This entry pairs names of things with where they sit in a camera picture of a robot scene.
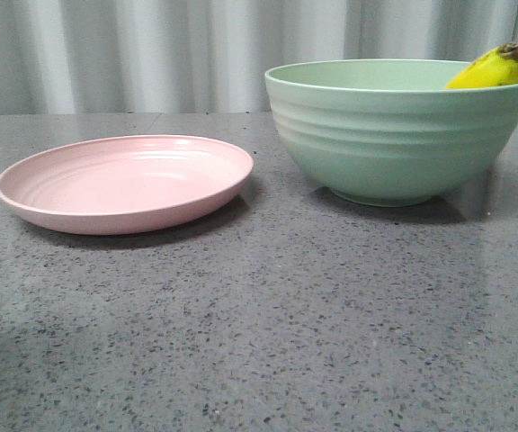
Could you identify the white curtain backdrop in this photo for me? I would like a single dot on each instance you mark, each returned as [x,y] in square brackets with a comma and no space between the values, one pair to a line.
[210,56]

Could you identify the yellow banana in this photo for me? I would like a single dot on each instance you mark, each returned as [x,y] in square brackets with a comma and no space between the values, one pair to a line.
[497,67]

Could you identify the green ribbed bowl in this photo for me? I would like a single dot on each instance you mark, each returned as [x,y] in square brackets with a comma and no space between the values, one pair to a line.
[388,132]

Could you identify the pink plate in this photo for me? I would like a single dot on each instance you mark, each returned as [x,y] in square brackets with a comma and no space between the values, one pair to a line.
[125,185]

